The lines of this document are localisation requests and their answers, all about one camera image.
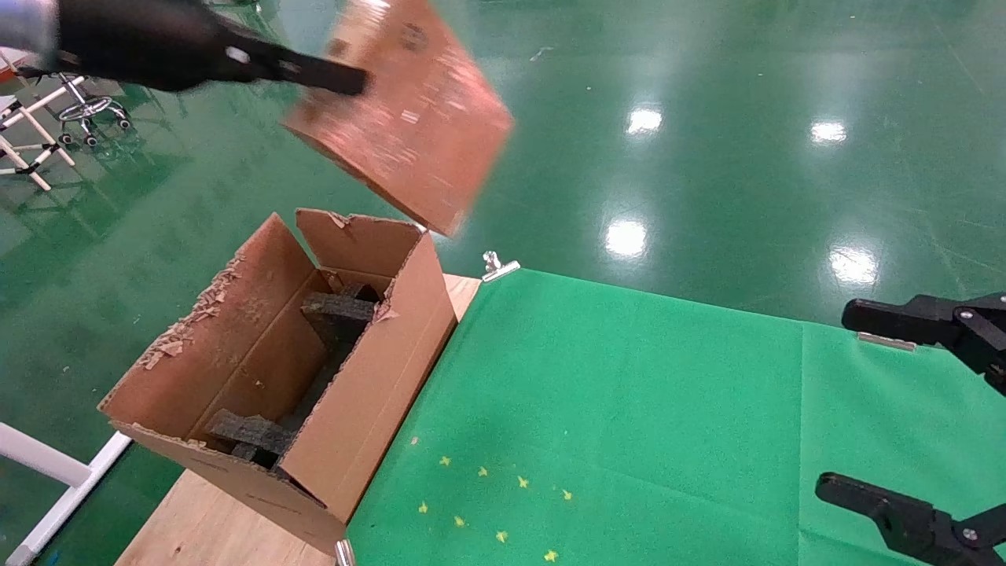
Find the green table cloth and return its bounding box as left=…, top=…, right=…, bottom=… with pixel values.
left=346, top=267, right=1006, bottom=566

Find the white pipe frame rack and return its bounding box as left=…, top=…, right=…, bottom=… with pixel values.
left=0, top=47, right=87, bottom=193

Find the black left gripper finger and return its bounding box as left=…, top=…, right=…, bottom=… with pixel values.
left=224, top=43, right=369, bottom=97

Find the black wheeled stool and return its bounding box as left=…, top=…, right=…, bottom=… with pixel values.
left=47, top=71, right=133, bottom=149

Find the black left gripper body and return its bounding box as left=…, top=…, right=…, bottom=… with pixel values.
left=55, top=0, right=237, bottom=91

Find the open brown cardboard carton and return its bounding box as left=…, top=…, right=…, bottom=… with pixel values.
left=98, top=208, right=461, bottom=555

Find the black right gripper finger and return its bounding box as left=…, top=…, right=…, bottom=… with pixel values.
left=841, top=292, right=1006, bottom=394
left=815, top=473, right=1006, bottom=566

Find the white pipe table frame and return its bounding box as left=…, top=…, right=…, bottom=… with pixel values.
left=0, top=423, right=133, bottom=566

